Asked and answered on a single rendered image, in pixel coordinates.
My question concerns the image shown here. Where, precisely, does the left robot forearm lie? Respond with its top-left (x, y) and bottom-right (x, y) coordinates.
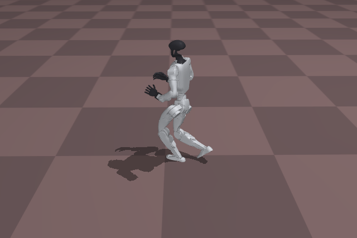
top-left (156, 91), bottom-right (173, 102)

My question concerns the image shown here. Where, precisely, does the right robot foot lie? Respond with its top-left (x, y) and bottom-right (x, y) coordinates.
top-left (197, 146), bottom-right (213, 158)

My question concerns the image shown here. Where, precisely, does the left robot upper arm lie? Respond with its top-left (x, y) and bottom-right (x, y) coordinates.
top-left (167, 66), bottom-right (178, 99)

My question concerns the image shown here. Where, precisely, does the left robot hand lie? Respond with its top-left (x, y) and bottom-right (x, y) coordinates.
top-left (145, 84), bottom-right (161, 100)

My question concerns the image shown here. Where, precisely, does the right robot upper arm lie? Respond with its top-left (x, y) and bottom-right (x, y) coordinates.
top-left (184, 57), bottom-right (194, 81)

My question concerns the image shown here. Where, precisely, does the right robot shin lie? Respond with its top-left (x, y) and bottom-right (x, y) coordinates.
top-left (178, 129), bottom-right (206, 150)

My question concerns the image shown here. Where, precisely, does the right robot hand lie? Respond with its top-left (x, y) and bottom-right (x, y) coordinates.
top-left (153, 72), bottom-right (168, 82)

